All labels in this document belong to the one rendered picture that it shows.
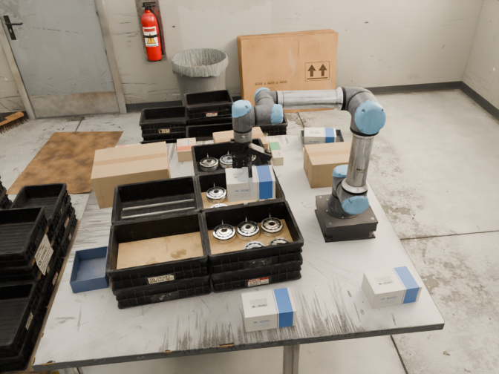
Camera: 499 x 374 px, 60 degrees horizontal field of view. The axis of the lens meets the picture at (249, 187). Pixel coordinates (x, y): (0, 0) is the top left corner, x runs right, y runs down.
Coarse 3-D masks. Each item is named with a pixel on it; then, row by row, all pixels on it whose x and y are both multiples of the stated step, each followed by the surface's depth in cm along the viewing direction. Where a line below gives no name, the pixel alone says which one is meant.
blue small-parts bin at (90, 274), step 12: (84, 252) 203; (96, 252) 204; (84, 264) 203; (96, 264) 203; (72, 276) 190; (84, 276) 197; (96, 276) 197; (72, 288) 188; (84, 288) 189; (96, 288) 190
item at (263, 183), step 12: (228, 168) 187; (240, 168) 187; (252, 168) 186; (264, 168) 186; (228, 180) 180; (252, 180) 179; (264, 180) 179; (228, 192) 180; (240, 192) 180; (252, 192) 181; (264, 192) 182
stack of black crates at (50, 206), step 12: (24, 192) 296; (36, 192) 299; (48, 192) 300; (60, 192) 289; (12, 204) 280; (24, 204) 294; (36, 204) 296; (48, 204) 296; (60, 204) 287; (48, 216) 285; (60, 216) 283; (72, 216) 304; (60, 228) 283; (72, 228) 303; (60, 240) 282; (60, 252) 284
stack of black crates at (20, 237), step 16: (16, 208) 258; (32, 208) 258; (0, 224) 262; (16, 224) 262; (32, 224) 262; (48, 224) 263; (0, 240) 251; (16, 240) 250; (32, 240) 242; (0, 256) 227; (16, 256) 228; (32, 256) 239; (0, 272) 234; (16, 272) 237; (32, 272) 238; (48, 272) 259; (48, 288) 258
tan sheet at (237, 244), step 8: (208, 232) 200; (288, 232) 198; (240, 240) 195; (248, 240) 194; (256, 240) 194; (264, 240) 194; (216, 248) 191; (224, 248) 191; (232, 248) 191; (240, 248) 191
